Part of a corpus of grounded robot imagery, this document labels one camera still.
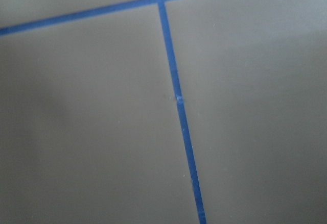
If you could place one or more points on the blue tape line crosswise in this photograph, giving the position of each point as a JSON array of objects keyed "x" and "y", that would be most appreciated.
[{"x": 88, "y": 13}]

